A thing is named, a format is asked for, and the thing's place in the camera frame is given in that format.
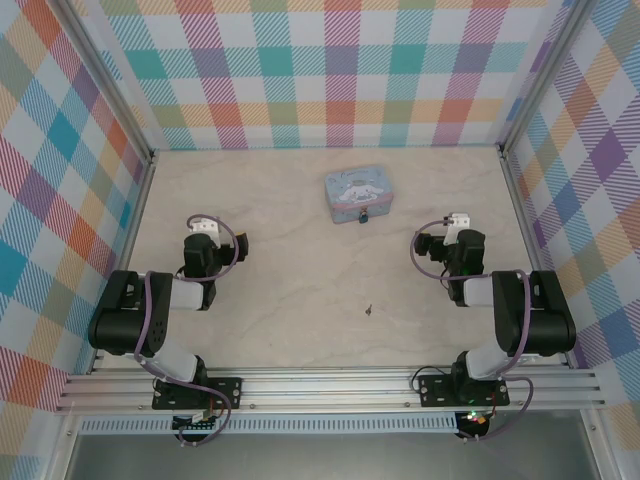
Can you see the aluminium corner post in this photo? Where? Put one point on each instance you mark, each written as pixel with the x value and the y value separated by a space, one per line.
pixel 542 80
pixel 107 80

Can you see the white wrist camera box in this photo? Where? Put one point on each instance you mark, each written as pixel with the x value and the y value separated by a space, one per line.
pixel 457 222
pixel 206 229

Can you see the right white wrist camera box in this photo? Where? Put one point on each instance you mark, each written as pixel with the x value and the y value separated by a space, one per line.
pixel 457 222

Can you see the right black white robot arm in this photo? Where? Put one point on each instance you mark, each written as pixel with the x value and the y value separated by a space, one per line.
pixel 545 320

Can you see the grey metal shelf panel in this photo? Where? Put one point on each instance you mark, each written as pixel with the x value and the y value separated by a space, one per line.
pixel 325 457

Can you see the aluminium side rail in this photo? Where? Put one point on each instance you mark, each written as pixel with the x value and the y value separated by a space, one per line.
pixel 525 220
pixel 132 240

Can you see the wide aluminium base rail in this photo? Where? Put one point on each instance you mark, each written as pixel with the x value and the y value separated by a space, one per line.
pixel 325 390

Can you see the light blue cartoon tin box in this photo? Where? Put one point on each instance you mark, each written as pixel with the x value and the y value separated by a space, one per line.
pixel 357 192

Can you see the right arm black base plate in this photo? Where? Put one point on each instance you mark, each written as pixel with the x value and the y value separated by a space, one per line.
pixel 437 390

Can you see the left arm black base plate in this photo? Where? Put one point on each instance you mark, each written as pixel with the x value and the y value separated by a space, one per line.
pixel 225 392

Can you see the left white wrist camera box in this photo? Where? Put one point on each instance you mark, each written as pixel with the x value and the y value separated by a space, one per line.
pixel 206 229

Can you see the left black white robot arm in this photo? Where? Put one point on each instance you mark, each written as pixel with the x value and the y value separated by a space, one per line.
pixel 125 320

